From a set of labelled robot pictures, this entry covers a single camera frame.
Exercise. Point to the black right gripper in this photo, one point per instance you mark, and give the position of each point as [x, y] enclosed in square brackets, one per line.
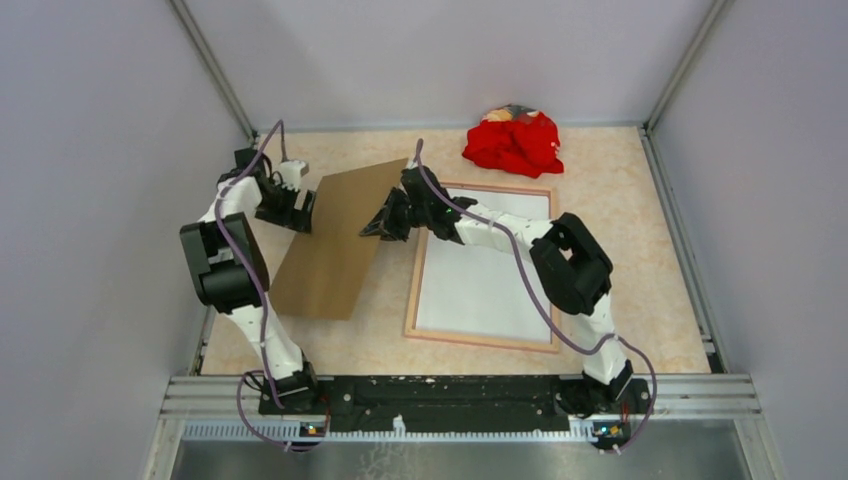
[384, 224]

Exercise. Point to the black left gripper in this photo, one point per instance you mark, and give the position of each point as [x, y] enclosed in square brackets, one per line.
[296, 219]

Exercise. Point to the brown backing board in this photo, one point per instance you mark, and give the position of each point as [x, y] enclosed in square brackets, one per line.
[323, 272]

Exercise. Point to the pink photo frame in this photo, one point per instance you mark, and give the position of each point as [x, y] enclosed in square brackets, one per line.
[553, 318]

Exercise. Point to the seascape photo print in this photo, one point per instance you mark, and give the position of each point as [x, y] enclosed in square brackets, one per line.
[484, 285]

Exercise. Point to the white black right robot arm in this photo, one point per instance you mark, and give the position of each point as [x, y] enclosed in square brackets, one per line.
[573, 269]

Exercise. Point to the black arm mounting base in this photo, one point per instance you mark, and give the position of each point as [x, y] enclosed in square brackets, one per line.
[458, 404]

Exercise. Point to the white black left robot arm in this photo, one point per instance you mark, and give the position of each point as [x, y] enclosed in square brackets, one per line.
[229, 272]

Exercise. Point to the red crumpled cloth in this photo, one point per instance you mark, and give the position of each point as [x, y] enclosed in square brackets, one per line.
[515, 139]

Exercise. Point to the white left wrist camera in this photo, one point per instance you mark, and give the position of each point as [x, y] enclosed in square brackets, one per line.
[291, 173]

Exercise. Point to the aluminium front rail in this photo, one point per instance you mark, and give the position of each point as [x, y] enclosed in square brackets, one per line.
[223, 408]

